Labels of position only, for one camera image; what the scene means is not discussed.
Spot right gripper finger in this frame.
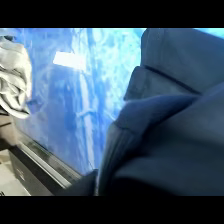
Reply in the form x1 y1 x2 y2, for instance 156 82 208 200
63 168 100 197

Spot grey and white garment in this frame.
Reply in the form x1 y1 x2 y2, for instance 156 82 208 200
0 35 33 120

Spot silver frame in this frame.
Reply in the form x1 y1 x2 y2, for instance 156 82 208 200
0 116 84 197

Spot dark blue shirt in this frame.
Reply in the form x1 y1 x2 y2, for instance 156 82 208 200
95 28 224 197

